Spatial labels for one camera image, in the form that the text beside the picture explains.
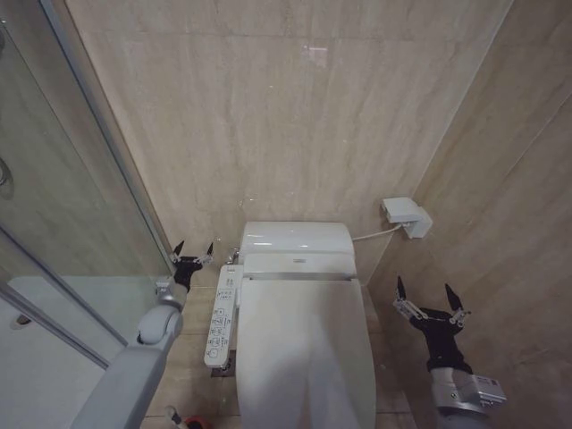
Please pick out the white toilet tank unit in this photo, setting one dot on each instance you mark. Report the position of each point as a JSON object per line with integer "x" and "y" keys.
{"x": 295, "y": 243}

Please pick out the white wall socket box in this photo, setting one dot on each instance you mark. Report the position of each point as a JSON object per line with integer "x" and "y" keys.
{"x": 406, "y": 212}

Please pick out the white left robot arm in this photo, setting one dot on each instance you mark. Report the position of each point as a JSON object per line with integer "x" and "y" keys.
{"x": 134, "y": 371}

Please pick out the chrome water valve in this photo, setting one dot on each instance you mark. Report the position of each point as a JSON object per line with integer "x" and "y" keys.
{"x": 232, "y": 255}

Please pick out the shower floor drain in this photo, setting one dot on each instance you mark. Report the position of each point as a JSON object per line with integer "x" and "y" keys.
{"x": 21, "y": 322}

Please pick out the white toilet lid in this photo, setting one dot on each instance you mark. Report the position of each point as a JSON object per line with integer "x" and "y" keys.
{"x": 304, "y": 348}

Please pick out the red brush holder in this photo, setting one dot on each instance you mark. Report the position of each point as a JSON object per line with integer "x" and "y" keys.
{"x": 196, "y": 423}

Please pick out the white bidet control panel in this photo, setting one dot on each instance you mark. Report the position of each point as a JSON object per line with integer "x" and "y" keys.
{"x": 222, "y": 313}

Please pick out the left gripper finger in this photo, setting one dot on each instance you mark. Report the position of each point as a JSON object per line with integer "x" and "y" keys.
{"x": 179, "y": 252}
{"x": 209, "y": 254}

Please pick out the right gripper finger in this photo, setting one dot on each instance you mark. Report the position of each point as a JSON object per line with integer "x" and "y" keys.
{"x": 454, "y": 301}
{"x": 401, "y": 292}

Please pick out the glass shower door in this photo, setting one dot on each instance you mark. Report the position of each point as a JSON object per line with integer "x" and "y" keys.
{"x": 58, "y": 179}

